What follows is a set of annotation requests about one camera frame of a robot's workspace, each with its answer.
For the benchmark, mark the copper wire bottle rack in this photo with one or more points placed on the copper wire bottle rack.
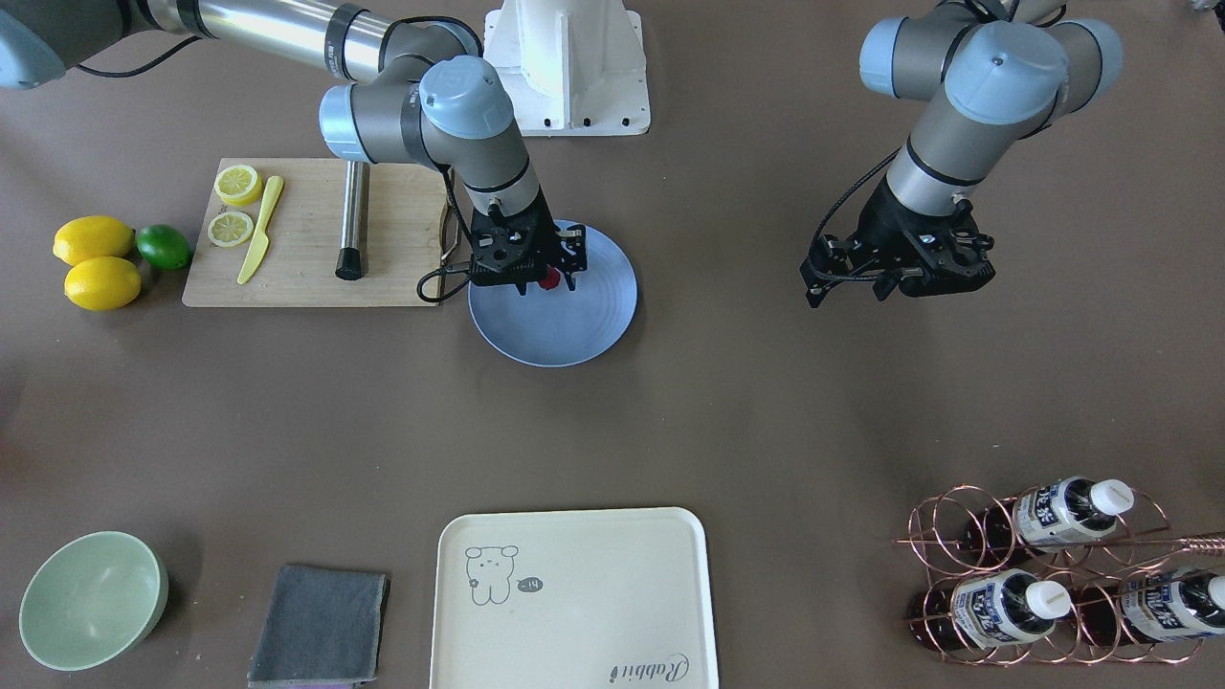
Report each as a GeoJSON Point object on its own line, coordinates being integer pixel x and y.
{"type": "Point", "coordinates": [946, 534]}

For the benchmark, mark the blue plate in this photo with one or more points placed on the blue plate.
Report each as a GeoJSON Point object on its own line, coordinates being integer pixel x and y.
{"type": "Point", "coordinates": [561, 328]}

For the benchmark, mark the red strawberry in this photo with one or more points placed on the red strawberry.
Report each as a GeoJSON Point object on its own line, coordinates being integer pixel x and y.
{"type": "Point", "coordinates": [551, 280]}

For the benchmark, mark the whole lemon lower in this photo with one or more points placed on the whole lemon lower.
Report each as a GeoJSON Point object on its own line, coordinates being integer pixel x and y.
{"type": "Point", "coordinates": [103, 283]}

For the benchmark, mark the grey folded cloth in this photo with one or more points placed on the grey folded cloth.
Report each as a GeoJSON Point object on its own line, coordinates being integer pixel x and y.
{"type": "Point", "coordinates": [323, 629]}

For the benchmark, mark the steel muddler black tip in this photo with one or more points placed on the steel muddler black tip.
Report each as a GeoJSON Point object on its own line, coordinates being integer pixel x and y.
{"type": "Point", "coordinates": [350, 263]}

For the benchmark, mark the wooden cutting board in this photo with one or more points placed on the wooden cutting board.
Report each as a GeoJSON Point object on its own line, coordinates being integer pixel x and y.
{"type": "Point", "coordinates": [402, 241]}

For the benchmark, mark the green bowl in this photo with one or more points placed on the green bowl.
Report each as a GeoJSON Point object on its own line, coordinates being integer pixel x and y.
{"type": "Point", "coordinates": [93, 600]}

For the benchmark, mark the yellow plastic knife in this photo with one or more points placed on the yellow plastic knife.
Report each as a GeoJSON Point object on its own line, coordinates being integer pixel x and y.
{"type": "Point", "coordinates": [260, 241]}

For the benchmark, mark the lemon slice at edge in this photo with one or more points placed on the lemon slice at edge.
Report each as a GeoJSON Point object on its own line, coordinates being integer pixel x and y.
{"type": "Point", "coordinates": [238, 185]}

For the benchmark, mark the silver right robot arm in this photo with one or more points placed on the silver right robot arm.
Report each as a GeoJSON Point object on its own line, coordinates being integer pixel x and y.
{"type": "Point", "coordinates": [415, 90]}

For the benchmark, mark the drink bottle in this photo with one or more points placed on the drink bottle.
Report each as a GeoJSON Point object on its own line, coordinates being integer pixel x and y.
{"type": "Point", "coordinates": [1010, 608]}
{"type": "Point", "coordinates": [1073, 510]}
{"type": "Point", "coordinates": [1178, 605]}

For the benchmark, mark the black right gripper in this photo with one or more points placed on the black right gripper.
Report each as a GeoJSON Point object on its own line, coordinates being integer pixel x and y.
{"type": "Point", "coordinates": [572, 260]}

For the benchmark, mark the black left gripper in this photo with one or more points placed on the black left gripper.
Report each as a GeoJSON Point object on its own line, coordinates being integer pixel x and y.
{"type": "Point", "coordinates": [882, 228]}

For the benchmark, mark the cream rabbit tray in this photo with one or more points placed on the cream rabbit tray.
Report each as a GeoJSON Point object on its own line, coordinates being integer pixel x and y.
{"type": "Point", "coordinates": [612, 598]}

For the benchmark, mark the whole lemon upper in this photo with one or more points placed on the whole lemon upper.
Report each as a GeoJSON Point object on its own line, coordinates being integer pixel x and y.
{"type": "Point", "coordinates": [92, 236]}

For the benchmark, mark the lemon slice near knife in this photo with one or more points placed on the lemon slice near knife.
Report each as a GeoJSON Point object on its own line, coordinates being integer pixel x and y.
{"type": "Point", "coordinates": [229, 229]}

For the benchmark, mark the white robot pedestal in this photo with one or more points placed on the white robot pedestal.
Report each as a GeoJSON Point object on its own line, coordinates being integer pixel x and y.
{"type": "Point", "coordinates": [572, 68]}

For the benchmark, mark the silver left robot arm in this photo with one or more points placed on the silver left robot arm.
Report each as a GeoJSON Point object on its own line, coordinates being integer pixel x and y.
{"type": "Point", "coordinates": [990, 73]}

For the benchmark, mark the green lime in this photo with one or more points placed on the green lime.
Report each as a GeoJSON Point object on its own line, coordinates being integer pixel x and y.
{"type": "Point", "coordinates": [163, 247]}

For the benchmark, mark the whole lemon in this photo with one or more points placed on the whole lemon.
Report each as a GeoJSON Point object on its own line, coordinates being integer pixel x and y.
{"type": "Point", "coordinates": [103, 283]}
{"type": "Point", "coordinates": [92, 236]}

